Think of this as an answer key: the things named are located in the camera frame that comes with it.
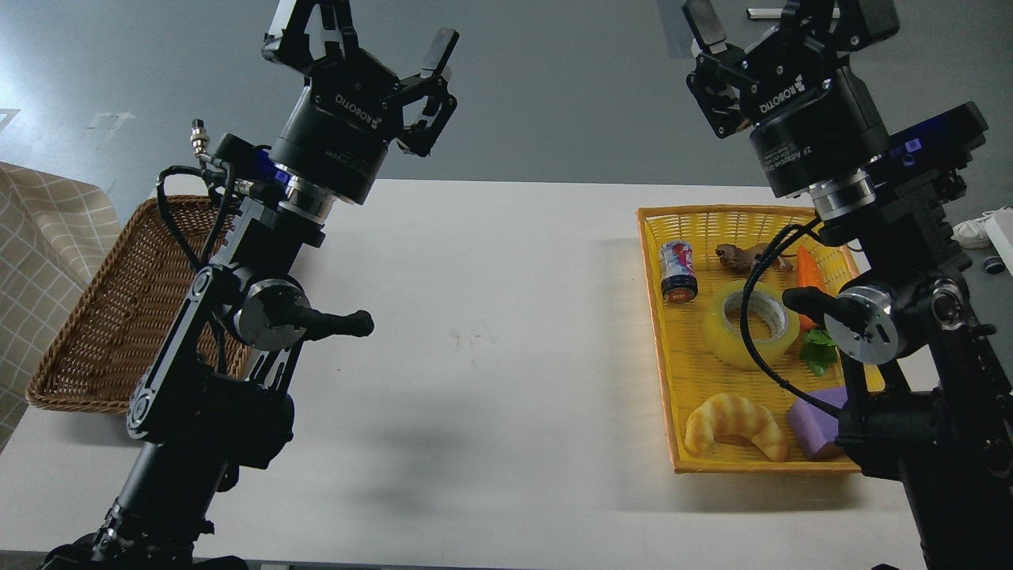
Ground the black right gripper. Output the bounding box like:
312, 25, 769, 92
683, 1, 900, 197

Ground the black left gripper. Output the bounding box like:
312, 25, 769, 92
263, 1, 460, 205

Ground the yellow tape roll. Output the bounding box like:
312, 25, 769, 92
701, 280, 801, 371

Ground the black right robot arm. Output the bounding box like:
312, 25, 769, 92
681, 1, 1012, 569

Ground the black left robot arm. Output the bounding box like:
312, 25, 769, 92
41, 1, 460, 569

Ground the white metal floor bar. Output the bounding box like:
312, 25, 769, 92
746, 7, 783, 21

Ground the brown toy lion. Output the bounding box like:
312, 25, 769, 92
714, 242, 769, 275

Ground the orange toy carrot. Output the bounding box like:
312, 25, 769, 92
795, 245, 826, 333

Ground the small drink can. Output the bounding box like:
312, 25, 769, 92
658, 241, 699, 305

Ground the white sneaker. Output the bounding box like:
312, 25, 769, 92
953, 206, 1012, 249

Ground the yellow plastic basket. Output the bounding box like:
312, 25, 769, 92
637, 203, 859, 475

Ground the beige checkered cloth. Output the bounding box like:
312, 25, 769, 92
1, 163, 120, 445

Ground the toy croissant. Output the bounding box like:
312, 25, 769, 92
684, 393, 788, 462

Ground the purple foam block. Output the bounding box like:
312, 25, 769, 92
786, 397, 845, 462

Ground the brown wicker basket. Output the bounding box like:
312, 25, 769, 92
26, 196, 254, 415

